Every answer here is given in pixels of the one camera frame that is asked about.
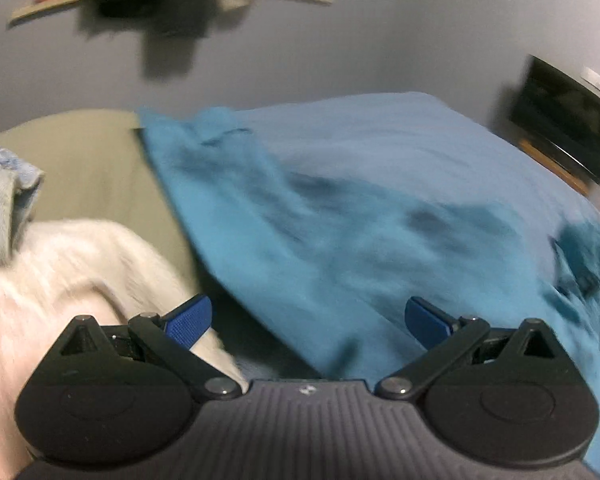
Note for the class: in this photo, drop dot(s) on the teal garment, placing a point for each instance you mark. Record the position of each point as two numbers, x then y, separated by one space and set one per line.
305 240

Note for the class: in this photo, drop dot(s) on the light blue fleece blanket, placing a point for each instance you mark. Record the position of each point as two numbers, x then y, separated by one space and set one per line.
405 130

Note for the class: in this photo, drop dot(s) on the white fluffy cloth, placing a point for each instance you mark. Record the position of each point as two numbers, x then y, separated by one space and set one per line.
55 280

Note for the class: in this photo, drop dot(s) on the black hanging garment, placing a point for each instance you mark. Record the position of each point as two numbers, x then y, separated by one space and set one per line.
150 5

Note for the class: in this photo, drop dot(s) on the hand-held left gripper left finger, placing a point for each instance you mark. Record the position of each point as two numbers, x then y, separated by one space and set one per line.
191 321

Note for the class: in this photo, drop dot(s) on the black flat screen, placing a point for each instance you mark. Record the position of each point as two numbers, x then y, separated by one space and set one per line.
565 110

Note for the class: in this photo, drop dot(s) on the light denim jeans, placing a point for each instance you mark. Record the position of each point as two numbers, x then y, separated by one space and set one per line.
5 195

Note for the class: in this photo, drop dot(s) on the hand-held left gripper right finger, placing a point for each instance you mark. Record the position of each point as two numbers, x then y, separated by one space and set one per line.
426 320

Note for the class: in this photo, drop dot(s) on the wooden stand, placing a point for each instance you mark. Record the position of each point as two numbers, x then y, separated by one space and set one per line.
555 165

